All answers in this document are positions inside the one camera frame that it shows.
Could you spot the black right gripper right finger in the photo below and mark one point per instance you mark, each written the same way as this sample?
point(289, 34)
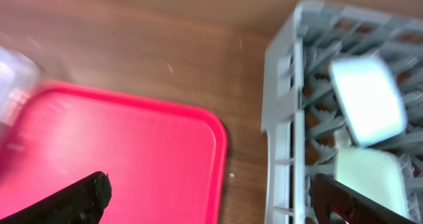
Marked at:
point(329, 196)

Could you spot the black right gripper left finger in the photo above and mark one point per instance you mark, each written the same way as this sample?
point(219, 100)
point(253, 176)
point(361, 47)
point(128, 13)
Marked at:
point(81, 202)

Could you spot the green bowl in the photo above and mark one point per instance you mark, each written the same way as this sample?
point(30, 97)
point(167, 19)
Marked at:
point(374, 174)

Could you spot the small light blue bowl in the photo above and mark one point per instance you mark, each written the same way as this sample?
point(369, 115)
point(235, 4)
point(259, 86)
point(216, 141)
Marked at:
point(369, 99)

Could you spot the grey dishwasher rack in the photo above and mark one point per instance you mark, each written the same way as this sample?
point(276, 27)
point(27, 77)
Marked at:
point(301, 116)

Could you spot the clear plastic waste bin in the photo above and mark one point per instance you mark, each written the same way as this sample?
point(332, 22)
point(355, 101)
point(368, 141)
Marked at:
point(19, 75)

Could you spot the red plastic tray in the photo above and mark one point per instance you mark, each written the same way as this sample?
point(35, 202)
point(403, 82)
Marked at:
point(165, 161)

